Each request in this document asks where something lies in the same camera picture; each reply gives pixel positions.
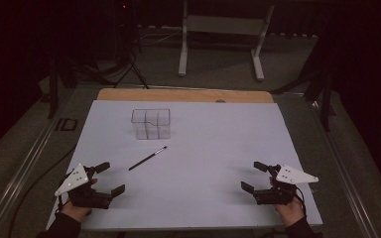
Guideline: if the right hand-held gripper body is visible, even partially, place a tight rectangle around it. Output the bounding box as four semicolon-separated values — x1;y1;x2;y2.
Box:
252;164;319;205

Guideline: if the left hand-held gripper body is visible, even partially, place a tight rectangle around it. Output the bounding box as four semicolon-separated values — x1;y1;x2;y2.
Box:
54;163;114;210

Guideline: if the black pen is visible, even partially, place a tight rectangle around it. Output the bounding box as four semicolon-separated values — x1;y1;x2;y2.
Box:
128;145;169;172

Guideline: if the clear plastic organizer box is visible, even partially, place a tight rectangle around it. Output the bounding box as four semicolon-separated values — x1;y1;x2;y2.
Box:
131;108;172;141

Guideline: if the person's left hand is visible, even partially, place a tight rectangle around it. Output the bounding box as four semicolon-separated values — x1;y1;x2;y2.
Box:
60;192;93;223

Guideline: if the person's right hand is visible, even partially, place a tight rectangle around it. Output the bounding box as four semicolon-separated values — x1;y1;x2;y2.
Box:
273;195;307;228

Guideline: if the white table sheet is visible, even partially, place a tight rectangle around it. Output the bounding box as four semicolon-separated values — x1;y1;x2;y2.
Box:
46;99;323;231

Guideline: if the wooden board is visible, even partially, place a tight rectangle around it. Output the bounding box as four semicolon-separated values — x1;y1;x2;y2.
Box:
96;87;275;104

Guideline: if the black tripod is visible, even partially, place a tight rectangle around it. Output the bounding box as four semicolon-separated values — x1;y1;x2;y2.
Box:
112;0;150;90

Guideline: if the white metal stand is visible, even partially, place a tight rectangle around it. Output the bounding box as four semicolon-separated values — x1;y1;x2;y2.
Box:
177;0;276;83

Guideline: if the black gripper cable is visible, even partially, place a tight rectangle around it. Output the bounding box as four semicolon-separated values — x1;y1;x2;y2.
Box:
294;185;308;214

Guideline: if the black floor cable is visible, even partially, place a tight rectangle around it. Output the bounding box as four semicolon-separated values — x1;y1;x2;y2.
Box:
7;145;77;238

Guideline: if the aluminium floor rail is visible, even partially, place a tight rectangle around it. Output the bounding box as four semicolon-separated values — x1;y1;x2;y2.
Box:
0;95;80;238
306;97;380;238

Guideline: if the black stand post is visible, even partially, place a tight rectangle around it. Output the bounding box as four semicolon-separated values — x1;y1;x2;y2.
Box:
319;65;334;132
47;49;61;120

